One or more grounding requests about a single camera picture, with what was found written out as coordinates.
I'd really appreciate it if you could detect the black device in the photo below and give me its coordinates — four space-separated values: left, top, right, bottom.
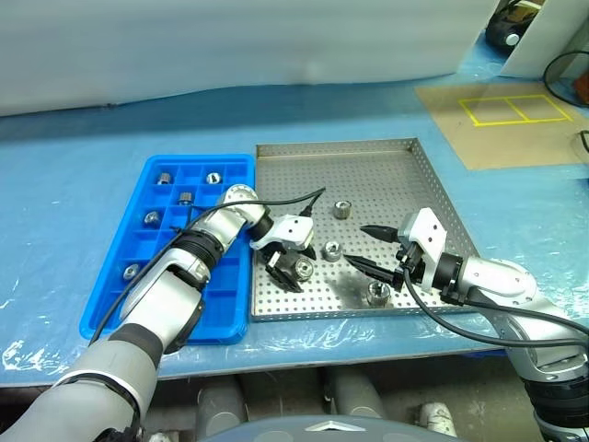
485 0 530 50

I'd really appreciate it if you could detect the black looped cable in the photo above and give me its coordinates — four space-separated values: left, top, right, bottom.
542 50 589 111

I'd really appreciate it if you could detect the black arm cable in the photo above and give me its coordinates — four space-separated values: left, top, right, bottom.
400 269 589 351
87 186 328 346

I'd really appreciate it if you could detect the blue compartment tray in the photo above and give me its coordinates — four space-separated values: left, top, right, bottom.
78 154 257 346

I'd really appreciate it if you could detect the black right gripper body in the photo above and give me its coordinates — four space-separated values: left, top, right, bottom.
392 238 428 292

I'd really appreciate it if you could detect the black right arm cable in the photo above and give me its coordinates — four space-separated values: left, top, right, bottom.
400 269 589 351

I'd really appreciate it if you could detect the grey dome with silver emblem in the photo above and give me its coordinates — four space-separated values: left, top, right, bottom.
195 413 406 442

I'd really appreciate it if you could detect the white backdrop sheet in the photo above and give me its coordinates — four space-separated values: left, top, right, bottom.
0 0 501 119

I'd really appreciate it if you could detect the grey rounded cylinder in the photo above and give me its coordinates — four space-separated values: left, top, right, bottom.
195 377 248 438
329 366 386 420

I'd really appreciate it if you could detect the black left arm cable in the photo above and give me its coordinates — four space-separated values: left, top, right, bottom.
87 186 328 346

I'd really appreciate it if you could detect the brown cardboard mat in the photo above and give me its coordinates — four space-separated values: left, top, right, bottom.
413 82 589 171

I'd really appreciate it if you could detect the white upright board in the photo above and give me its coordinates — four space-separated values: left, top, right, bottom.
499 0 589 77

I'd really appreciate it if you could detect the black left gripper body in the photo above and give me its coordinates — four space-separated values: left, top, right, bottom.
260 246 306 278

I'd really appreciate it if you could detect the perforated steel tray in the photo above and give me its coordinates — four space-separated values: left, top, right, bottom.
249 136 479 323

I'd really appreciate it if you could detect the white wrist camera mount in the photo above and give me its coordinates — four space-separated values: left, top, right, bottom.
249 214 316 253
398 207 448 294

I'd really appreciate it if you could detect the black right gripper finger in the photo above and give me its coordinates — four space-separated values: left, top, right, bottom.
360 224 399 243
343 254 404 291

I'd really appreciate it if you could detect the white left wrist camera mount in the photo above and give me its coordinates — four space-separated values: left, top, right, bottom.
249 214 316 253

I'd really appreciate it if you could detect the white rounded object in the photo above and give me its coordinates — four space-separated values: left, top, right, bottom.
416 401 459 438

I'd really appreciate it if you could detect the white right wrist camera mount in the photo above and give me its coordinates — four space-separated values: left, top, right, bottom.
398 207 448 294

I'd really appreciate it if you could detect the yellow tape outline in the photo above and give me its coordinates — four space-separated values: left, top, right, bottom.
458 94 574 127

